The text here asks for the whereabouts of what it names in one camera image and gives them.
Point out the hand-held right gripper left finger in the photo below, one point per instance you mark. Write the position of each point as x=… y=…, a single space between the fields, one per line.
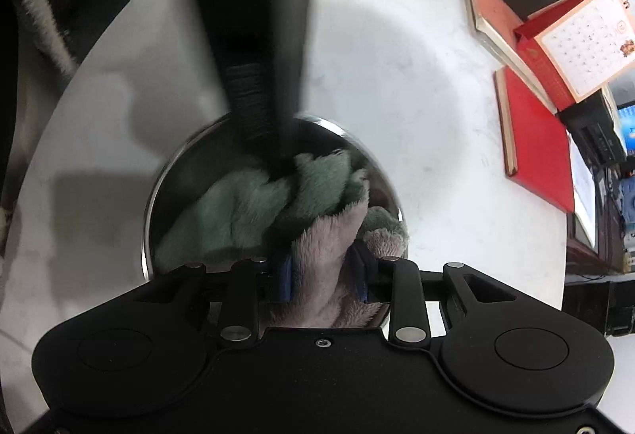
x=284 y=280

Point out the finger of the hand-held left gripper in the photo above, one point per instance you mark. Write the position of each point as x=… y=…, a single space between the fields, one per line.
x=273 y=116

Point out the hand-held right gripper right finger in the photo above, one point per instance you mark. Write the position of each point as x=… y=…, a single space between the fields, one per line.
x=359 y=277

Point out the pink and green fluffy cloth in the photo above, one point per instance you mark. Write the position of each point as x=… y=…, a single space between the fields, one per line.
x=233 y=210

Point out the stainless steel bowl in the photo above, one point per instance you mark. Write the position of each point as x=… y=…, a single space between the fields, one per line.
x=183 y=166

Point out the red hardcover notebook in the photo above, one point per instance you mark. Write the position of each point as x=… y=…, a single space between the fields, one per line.
x=540 y=146

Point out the white paper sheets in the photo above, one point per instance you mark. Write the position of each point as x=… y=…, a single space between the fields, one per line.
x=583 y=186

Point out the salmon pink notebook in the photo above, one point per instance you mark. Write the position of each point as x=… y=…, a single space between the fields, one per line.
x=496 y=22

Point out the black office device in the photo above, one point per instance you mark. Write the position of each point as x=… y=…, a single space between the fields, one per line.
x=595 y=126

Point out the computer monitor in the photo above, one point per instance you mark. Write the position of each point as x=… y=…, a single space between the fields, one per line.
x=627 y=126

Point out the red desk calendar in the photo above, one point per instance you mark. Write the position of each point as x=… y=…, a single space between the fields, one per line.
x=585 y=47

